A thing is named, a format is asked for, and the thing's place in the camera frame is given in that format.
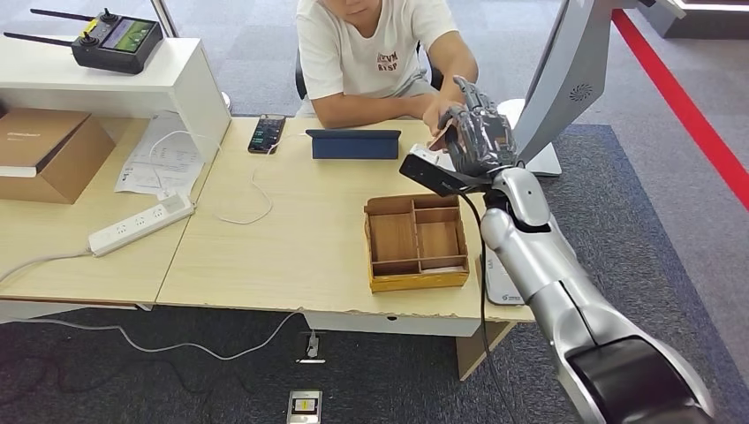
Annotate person's right hand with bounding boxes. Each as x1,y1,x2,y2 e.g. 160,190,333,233
406,93,435,121

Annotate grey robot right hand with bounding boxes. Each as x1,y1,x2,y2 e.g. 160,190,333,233
437,76,519,178

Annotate person's left hand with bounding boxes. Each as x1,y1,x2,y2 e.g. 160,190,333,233
422,93,469,137

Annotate person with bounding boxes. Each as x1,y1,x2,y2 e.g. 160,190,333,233
289,0,480,139

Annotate grey card reader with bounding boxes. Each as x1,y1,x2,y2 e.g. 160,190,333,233
480,246,525,307

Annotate blue tablet case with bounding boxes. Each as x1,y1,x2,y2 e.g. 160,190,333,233
306,129,403,162

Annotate grey white kiosk stand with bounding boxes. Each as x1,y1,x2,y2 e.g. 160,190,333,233
497,0,689,178

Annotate wooden compartment box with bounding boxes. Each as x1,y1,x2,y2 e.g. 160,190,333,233
363,194,471,294

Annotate black smartphone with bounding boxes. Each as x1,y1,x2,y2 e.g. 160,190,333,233
247,114,288,155

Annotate light wood desk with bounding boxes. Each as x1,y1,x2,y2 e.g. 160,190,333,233
155,117,538,382
0,114,235,326

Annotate white desk riser shelf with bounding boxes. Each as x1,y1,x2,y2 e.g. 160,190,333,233
0,35,233,165

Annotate printed paper sheets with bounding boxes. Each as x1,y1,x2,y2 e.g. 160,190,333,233
114,110,206,197

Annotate grey platform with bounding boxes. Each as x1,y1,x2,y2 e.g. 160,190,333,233
654,0,749,41

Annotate floor socket with plug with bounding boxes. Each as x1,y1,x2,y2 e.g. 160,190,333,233
295,330,328,366

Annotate metal pole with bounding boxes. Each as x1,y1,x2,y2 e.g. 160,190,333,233
150,0,180,39

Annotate white power strip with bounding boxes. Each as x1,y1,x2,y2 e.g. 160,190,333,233
87,193,196,258

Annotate black remote controller with antennas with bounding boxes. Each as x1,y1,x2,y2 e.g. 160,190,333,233
3,7,165,75

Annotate silver floor box yellow label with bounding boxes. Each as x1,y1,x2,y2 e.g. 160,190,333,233
286,390,323,424

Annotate brown cardboard box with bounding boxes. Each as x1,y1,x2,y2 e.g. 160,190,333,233
0,107,117,206

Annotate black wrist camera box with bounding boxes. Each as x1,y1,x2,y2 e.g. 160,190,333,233
398,144,489,198

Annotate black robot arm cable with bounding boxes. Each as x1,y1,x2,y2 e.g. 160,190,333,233
458,193,516,424

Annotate thin white phone cable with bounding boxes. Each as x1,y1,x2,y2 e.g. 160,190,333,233
211,132,309,226

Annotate white charger with cable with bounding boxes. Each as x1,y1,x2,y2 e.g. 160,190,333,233
148,129,224,213

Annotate long white cord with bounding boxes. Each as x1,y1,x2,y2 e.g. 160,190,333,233
23,310,303,362

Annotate white power strip cord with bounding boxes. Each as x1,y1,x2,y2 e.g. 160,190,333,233
0,250,94,285

